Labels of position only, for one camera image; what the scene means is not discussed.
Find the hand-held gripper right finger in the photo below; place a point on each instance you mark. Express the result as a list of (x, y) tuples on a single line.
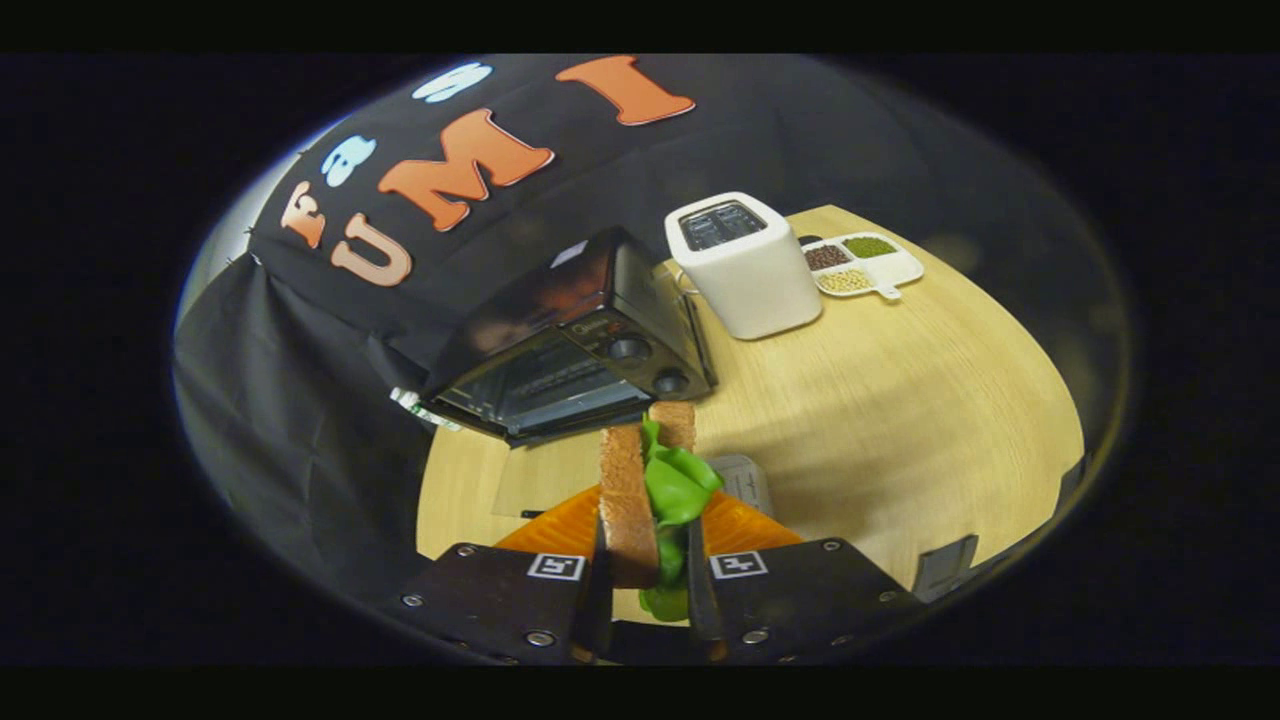
[(702, 600)]

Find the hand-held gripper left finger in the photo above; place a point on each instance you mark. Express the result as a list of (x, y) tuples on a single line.
[(595, 620)]

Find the lettuce sandwich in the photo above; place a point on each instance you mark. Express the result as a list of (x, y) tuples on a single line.
[(628, 500)]

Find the black toaster oven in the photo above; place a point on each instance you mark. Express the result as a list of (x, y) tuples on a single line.
[(570, 300)]

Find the white pop-up toaster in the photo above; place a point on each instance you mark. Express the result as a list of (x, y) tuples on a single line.
[(755, 290)]

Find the white bottle green label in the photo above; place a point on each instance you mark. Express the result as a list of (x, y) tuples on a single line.
[(425, 412)]

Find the white divided dish of beans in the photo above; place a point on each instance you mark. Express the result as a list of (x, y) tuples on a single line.
[(900, 268)]

